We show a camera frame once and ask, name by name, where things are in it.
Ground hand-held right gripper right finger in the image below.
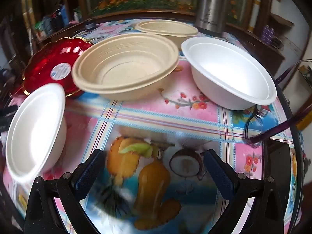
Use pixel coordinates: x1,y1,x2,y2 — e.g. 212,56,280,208
203,149,285,234

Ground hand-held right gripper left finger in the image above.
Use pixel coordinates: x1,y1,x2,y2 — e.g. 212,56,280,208
24,149,105,234

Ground white foam bowl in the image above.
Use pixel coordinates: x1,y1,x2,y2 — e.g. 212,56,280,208
5,83,67,183
181,37,277,111

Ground beige paper bowl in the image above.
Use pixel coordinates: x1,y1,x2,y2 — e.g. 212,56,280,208
136,21,199,45
72,34,179,101

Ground red gold-rimmed scalloped plate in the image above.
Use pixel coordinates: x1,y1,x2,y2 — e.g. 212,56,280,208
21,37,95,98

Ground purple eyeglasses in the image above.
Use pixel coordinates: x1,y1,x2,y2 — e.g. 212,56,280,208
244,59,312,149

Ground black flat rectangular object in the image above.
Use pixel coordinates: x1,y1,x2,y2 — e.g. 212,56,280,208
266,141,293,215

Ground fruit print tablecloth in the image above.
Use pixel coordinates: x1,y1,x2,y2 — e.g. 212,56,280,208
0,19,305,234

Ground blue bottle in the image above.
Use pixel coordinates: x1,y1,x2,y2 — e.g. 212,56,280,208
60,5,69,23

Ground stainless steel thermos flask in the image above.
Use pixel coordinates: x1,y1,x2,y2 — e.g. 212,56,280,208
194,0,231,35

